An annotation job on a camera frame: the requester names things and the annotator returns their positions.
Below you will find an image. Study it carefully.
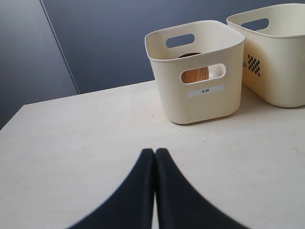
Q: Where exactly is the middle cream plastic bin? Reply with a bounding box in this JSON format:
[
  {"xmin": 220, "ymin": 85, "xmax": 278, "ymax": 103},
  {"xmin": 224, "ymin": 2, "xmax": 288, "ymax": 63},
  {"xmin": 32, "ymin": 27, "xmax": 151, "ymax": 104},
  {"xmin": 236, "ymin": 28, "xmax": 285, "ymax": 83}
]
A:
[{"xmin": 226, "ymin": 3, "xmax": 305, "ymax": 108}]

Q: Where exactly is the cream plastic bin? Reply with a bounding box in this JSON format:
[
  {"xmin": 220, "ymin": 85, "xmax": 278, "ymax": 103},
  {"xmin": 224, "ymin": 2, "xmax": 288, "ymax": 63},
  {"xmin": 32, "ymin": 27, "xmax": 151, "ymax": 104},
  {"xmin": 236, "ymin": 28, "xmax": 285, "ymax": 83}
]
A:
[
  {"xmin": 226, "ymin": 3, "xmax": 305, "ymax": 108},
  {"xmin": 145, "ymin": 20, "xmax": 245, "ymax": 124}
]

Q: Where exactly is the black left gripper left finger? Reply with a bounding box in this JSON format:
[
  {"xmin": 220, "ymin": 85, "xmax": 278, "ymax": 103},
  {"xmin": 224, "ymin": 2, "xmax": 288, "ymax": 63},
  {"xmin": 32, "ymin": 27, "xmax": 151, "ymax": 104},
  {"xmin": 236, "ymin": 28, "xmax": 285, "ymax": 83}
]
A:
[{"xmin": 69, "ymin": 148, "xmax": 156, "ymax": 229}]

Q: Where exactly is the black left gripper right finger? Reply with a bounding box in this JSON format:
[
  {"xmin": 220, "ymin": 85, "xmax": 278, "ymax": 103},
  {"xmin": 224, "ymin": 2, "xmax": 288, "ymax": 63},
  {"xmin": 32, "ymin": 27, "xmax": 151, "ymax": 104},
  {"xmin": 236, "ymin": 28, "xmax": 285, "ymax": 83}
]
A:
[{"xmin": 155, "ymin": 148, "xmax": 241, "ymax": 229}]

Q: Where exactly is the left cream plastic bin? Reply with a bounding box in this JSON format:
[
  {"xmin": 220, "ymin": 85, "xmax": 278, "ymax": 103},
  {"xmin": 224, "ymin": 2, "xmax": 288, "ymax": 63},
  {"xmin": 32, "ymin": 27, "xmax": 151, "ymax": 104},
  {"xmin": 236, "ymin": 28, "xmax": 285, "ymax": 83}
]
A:
[{"xmin": 145, "ymin": 20, "xmax": 245, "ymax": 124}]

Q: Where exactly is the brown wooden cup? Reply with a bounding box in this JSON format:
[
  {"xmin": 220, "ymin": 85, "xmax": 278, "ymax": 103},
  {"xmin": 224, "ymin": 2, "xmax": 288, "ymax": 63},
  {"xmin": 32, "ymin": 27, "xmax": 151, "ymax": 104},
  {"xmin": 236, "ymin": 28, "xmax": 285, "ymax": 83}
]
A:
[{"xmin": 181, "ymin": 67, "xmax": 209, "ymax": 83}]

